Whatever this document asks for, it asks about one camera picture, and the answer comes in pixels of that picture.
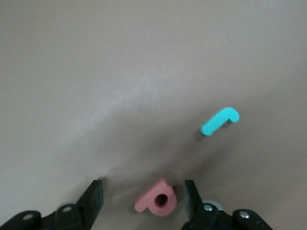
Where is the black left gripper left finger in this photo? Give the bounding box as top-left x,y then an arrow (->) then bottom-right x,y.
0,179 -> 104,230

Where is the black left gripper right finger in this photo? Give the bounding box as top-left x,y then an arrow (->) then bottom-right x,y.
181,180 -> 274,230

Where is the pink foam letter p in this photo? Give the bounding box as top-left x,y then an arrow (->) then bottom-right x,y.
133,178 -> 177,218

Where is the teal foam letter r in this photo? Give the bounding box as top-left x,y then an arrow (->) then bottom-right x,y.
200,106 -> 240,137

